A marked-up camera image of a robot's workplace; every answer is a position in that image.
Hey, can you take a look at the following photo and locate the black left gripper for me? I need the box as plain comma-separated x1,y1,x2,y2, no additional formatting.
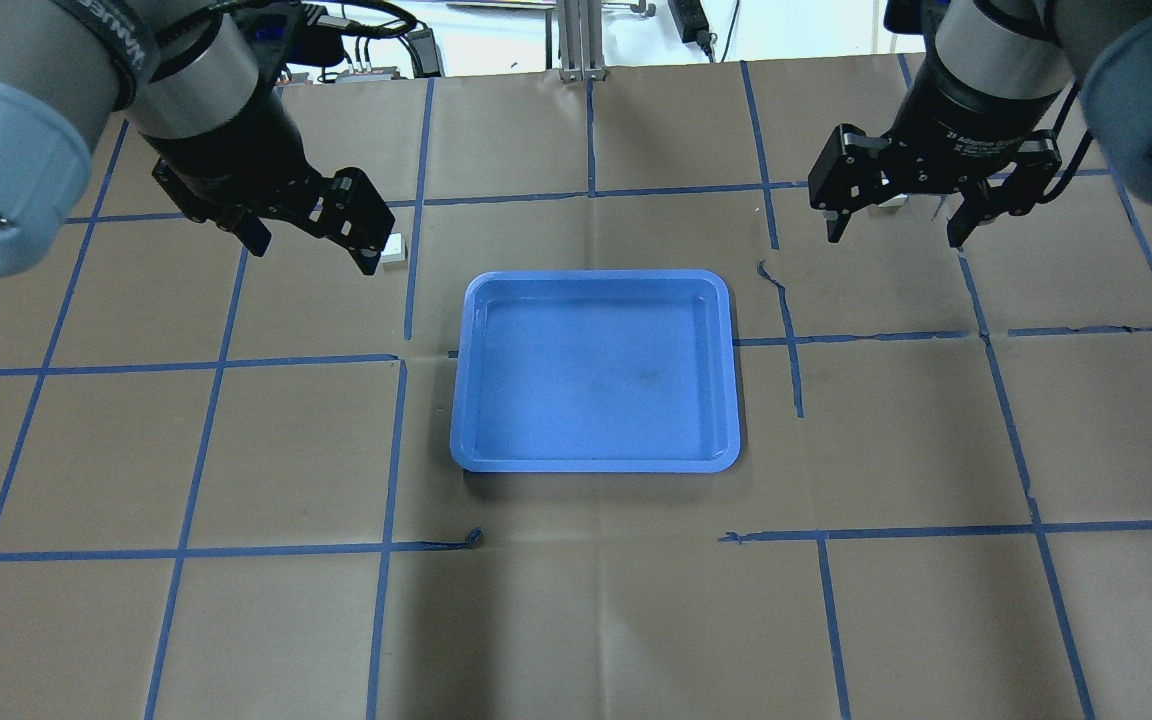
152,94,396,275

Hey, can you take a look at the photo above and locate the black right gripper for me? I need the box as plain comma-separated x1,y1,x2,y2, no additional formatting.
808,79,1062,249

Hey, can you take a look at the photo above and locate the white block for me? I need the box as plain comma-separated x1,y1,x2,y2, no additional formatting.
380,232,410,270
876,194,910,210

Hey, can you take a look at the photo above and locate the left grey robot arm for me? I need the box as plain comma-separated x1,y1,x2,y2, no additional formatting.
0,1,396,276

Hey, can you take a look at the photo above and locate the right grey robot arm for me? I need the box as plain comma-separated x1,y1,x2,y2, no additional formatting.
808,1,1152,249

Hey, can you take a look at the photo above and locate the blue plastic tray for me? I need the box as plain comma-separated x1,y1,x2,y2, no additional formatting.
450,270,742,473

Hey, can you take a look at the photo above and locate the brown paper table cover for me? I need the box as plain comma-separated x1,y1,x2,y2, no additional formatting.
0,55,1152,719

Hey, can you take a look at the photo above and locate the black power adapter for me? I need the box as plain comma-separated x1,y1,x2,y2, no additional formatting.
667,0,717,63

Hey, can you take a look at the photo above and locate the black cable bundle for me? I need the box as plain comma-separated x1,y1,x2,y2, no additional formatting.
276,0,447,83

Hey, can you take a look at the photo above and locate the aluminium frame post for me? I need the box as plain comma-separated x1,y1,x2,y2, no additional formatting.
556,0,607,85

